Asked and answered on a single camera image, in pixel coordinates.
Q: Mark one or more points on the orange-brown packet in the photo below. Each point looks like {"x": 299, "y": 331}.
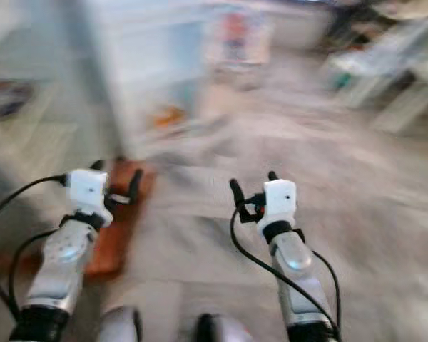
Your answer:
{"x": 121, "y": 228}

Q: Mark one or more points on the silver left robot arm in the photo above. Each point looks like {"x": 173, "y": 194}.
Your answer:
{"x": 60, "y": 267}

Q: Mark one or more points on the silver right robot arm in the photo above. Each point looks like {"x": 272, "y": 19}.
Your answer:
{"x": 296, "y": 274}

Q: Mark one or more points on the white fridge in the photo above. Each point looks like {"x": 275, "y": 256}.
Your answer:
{"x": 150, "y": 68}

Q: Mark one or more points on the small orange item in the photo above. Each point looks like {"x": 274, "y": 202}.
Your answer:
{"x": 169, "y": 116}

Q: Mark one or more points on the dark floor item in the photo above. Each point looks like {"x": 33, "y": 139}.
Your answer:
{"x": 11, "y": 97}

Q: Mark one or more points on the grey left robot leg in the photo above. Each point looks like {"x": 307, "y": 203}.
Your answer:
{"x": 118, "y": 325}

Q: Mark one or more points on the grey robot leg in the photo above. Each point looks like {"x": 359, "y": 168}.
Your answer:
{"x": 220, "y": 330}
{"x": 118, "y": 325}

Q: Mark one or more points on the grey right robot leg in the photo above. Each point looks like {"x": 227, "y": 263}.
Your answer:
{"x": 220, "y": 330}

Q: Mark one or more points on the red and white item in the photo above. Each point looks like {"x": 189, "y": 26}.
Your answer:
{"x": 235, "y": 32}

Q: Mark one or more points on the white table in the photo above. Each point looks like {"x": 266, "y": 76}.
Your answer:
{"x": 374, "y": 64}

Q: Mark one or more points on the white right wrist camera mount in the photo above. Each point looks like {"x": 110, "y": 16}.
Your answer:
{"x": 279, "y": 196}

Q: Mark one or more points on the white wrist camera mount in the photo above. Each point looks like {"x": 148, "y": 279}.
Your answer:
{"x": 88, "y": 192}
{"x": 279, "y": 196}

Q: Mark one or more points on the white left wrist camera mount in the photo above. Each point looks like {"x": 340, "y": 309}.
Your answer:
{"x": 88, "y": 192}

